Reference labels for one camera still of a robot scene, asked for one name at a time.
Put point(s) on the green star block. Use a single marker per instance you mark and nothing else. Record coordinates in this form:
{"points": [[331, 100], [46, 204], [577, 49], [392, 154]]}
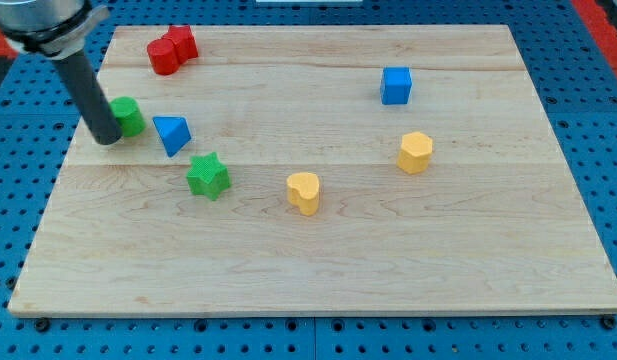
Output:
{"points": [[208, 176]]}

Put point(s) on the yellow heart block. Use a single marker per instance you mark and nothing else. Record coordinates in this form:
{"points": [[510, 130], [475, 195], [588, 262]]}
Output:
{"points": [[303, 192]]}

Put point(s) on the red star block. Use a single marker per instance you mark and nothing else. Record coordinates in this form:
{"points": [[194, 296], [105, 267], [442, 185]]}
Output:
{"points": [[184, 42]]}

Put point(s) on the blue cube block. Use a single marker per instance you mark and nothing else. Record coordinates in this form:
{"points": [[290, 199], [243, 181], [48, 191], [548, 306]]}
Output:
{"points": [[396, 84]]}

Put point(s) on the light wooden board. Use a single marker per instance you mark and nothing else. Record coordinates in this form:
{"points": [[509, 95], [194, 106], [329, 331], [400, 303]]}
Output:
{"points": [[494, 226]]}

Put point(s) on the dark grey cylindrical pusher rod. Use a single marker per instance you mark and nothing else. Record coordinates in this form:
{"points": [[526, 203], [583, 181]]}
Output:
{"points": [[80, 79]]}

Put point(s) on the yellow hexagon block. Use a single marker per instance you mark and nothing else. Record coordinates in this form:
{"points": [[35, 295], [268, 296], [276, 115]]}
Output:
{"points": [[415, 152]]}

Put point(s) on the green cylinder block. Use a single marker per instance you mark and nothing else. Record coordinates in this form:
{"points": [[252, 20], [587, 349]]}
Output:
{"points": [[127, 113]]}

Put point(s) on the blue triangle block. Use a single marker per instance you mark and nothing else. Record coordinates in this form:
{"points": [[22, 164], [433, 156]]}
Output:
{"points": [[173, 132]]}

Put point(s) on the red cylinder block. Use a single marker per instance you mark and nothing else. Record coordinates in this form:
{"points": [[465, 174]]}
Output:
{"points": [[163, 56]]}

